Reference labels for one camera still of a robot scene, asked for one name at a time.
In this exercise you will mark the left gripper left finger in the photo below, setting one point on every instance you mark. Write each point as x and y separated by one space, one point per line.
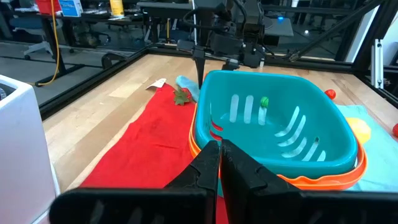
140 205

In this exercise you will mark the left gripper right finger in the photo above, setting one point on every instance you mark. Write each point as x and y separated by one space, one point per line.
280 205

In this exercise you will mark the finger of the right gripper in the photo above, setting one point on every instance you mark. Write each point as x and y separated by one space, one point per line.
199 68
230 64

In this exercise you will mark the small red toy strawberry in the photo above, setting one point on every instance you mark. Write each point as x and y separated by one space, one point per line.
185 93

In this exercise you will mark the green toy pepper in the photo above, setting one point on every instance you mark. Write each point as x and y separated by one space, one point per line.
264 101

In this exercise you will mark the small red toy tomato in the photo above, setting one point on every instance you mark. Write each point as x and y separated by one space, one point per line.
330 94

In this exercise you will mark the yellow toy lemon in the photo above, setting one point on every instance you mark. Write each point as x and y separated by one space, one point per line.
359 129

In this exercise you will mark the red toy cherry with stem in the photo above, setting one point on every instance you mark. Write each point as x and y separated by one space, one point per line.
395 130

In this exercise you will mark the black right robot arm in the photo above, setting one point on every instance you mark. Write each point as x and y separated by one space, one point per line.
253 18

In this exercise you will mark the red cloth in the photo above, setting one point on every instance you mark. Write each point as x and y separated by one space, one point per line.
149 146

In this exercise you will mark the yellow container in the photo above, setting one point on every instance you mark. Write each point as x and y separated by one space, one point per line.
117 7

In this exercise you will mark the light blue cloth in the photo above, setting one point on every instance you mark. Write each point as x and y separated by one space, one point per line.
379 161

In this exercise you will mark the white faceted plant pot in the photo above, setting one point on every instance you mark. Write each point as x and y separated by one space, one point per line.
21 149

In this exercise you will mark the blue and white box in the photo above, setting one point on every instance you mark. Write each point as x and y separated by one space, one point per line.
71 7

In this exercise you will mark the black desk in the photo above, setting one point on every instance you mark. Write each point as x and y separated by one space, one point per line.
49 31

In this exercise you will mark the grey office chair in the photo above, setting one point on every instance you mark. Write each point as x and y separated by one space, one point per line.
37 48

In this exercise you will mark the red box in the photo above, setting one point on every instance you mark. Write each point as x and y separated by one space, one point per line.
46 6

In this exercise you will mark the silver aluminium post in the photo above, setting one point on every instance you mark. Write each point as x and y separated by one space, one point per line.
377 62

